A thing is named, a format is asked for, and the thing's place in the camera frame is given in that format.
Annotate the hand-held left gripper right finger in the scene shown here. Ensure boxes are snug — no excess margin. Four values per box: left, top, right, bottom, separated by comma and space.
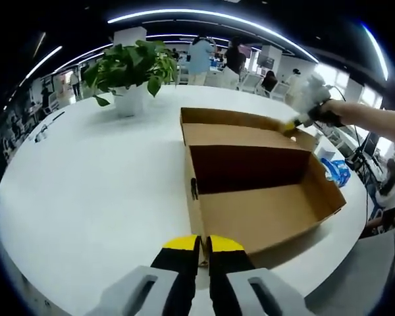
205, 234, 309, 316

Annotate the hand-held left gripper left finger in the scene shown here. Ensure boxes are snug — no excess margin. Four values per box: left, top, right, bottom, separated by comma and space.
84, 234, 201, 316

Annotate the blue soft tissue pack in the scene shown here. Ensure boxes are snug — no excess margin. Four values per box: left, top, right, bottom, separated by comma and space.
321, 157, 352, 188

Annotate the brown cardboard shoe box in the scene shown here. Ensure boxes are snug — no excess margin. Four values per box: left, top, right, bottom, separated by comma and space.
179, 107, 347, 261

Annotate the person's right hand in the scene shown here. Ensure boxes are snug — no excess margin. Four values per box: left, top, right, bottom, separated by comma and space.
307, 98, 346, 128

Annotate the white office chair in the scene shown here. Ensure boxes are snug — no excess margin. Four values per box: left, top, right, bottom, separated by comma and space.
271, 80, 289, 99
242, 72, 263, 93

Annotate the ceiling light strip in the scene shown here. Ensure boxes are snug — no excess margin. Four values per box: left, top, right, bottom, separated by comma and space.
107, 9, 320, 63
18, 44, 63, 88
360, 22, 390, 82

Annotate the black desk monitor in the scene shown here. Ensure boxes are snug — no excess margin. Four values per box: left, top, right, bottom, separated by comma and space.
363, 133, 379, 155

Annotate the grey mesh office chair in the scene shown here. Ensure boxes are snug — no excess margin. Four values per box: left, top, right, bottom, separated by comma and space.
355, 228, 395, 299

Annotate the green plant in white pot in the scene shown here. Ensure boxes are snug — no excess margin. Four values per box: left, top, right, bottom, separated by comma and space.
81, 39, 179, 118

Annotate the black and white desk tool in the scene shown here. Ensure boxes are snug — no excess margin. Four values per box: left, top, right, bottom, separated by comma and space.
34, 111, 66, 144

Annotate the dark wall screen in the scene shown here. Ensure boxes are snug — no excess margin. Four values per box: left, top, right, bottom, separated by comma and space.
257, 54, 275, 68

